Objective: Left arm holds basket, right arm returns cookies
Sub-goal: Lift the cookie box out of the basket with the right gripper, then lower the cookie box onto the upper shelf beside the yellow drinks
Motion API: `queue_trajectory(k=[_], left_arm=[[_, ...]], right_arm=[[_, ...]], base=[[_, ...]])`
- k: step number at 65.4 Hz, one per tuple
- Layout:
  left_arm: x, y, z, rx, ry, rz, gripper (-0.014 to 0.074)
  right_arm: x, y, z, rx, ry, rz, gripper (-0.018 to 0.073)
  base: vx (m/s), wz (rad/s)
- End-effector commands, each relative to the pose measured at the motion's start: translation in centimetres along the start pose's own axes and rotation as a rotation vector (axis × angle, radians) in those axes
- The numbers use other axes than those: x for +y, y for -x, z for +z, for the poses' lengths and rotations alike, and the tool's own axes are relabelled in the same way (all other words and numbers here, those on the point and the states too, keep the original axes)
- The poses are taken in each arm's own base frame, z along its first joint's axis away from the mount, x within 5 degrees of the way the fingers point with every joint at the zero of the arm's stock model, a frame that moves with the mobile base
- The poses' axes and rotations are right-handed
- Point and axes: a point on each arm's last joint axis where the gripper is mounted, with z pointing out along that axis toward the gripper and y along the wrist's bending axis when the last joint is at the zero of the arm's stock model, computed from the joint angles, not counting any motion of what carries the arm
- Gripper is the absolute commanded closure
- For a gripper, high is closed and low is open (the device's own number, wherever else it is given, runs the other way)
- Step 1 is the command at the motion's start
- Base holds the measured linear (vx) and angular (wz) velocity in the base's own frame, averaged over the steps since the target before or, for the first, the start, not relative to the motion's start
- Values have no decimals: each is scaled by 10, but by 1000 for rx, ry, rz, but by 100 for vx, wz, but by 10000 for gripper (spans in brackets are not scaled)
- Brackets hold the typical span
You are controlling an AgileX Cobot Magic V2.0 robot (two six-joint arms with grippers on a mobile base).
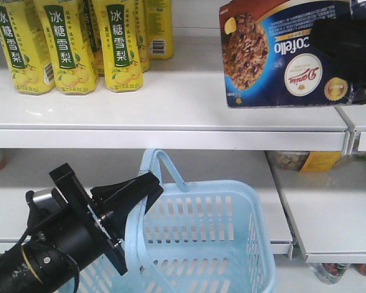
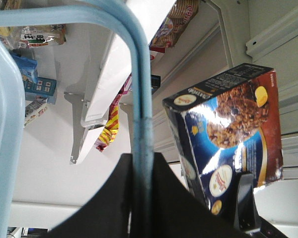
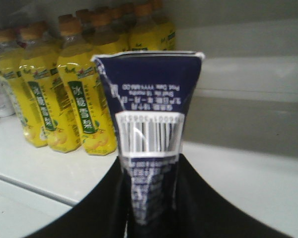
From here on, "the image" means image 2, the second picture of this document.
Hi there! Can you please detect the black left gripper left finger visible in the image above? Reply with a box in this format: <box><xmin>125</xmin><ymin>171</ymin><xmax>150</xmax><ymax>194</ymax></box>
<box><xmin>47</xmin><ymin>154</ymin><xmax>133</xmax><ymax>238</ymax></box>

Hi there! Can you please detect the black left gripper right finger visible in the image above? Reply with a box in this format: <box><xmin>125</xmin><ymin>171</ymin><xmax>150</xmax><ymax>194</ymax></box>
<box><xmin>151</xmin><ymin>153</ymin><xmax>248</xmax><ymax>238</ymax></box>

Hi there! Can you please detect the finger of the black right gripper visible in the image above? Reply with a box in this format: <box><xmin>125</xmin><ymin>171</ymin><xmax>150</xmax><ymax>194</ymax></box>
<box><xmin>234</xmin><ymin>173</ymin><xmax>261</xmax><ymax>233</ymax></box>

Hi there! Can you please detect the dark blue cookie box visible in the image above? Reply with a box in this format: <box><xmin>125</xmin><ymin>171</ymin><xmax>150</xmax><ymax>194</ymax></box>
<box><xmin>162</xmin><ymin>63</ymin><xmax>283</xmax><ymax>216</ymax></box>

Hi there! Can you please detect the light blue shopping basket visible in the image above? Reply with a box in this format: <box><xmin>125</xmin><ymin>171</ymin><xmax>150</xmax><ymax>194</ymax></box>
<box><xmin>0</xmin><ymin>0</ymin><xmax>153</xmax><ymax>238</ymax></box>

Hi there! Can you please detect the red yellow snack bag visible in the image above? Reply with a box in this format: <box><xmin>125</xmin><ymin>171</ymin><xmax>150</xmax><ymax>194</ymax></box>
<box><xmin>95</xmin><ymin>94</ymin><xmax>121</xmax><ymax>152</ymax></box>

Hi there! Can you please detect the white supermarket shelf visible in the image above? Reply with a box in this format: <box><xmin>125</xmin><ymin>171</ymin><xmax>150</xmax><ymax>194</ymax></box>
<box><xmin>8</xmin><ymin>0</ymin><xmax>298</xmax><ymax>237</ymax></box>

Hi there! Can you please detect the blue snack box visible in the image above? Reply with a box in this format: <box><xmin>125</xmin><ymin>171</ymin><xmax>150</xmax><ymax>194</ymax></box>
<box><xmin>23</xmin><ymin>77</ymin><xmax>57</xmax><ymax>105</ymax></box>

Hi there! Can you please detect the round biscuit pack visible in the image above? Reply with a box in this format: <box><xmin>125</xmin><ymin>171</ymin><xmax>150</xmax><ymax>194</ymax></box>
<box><xmin>149</xmin><ymin>0</ymin><xmax>200</xmax><ymax>48</ymax></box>

